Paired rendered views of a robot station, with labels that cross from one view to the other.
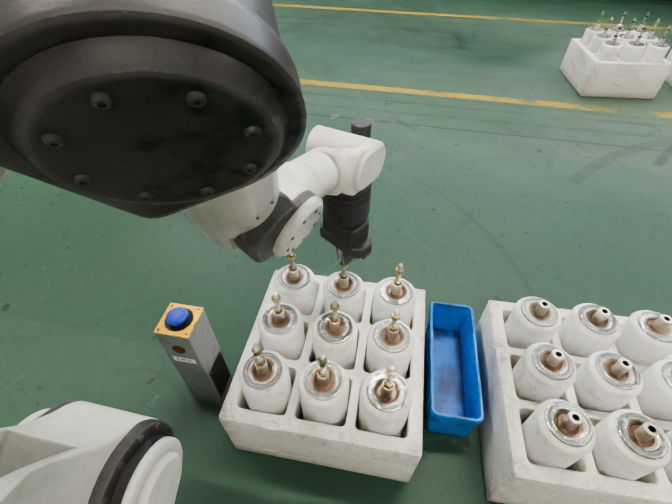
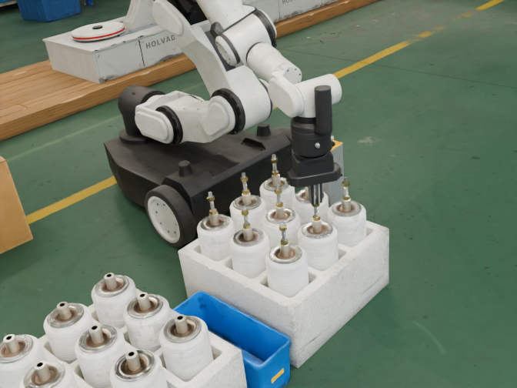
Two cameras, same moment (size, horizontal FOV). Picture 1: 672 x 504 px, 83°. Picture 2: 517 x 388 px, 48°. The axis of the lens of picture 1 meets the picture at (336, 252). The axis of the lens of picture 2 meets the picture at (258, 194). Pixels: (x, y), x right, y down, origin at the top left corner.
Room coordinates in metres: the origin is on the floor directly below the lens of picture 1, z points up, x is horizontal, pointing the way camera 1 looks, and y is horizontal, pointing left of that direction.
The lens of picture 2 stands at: (1.14, -1.04, 1.02)
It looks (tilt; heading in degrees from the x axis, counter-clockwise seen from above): 29 degrees down; 126
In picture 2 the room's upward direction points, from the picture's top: 7 degrees counter-clockwise
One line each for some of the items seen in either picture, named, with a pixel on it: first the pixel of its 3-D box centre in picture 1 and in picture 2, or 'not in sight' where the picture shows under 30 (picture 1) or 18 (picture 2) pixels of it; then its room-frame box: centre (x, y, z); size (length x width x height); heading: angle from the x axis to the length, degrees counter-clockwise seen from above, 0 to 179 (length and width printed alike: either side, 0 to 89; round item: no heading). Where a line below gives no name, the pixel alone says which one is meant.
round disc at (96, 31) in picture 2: not in sight; (98, 31); (-1.54, 1.26, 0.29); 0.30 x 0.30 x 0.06
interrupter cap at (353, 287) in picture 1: (343, 284); (317, 229); (0.56, -0.02, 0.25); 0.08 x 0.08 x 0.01
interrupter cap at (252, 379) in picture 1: (262, 370); (276, 184); (0.35, 0.14, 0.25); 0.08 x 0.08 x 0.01
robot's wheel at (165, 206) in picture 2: not in sight; (169, 216); (-0.02, 0.07, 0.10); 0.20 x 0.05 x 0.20; 168
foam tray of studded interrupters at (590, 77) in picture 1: (611, 67); not in sight; (2.29, -1.58, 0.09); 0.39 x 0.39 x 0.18; 85
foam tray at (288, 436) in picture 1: (335, 365); (285, 267); (0.44, 0.00, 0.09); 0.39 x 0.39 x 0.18; 80
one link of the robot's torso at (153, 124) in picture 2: not in sight; (173, 117); (-0.23, 0.39, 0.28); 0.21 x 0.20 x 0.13; 168
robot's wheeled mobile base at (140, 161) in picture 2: not in sight; (182, 142); (-0.20, 0.38, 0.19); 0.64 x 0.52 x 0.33; 168
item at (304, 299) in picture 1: (296, 300); (347, 239); (0.58, 0.10, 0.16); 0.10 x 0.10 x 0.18
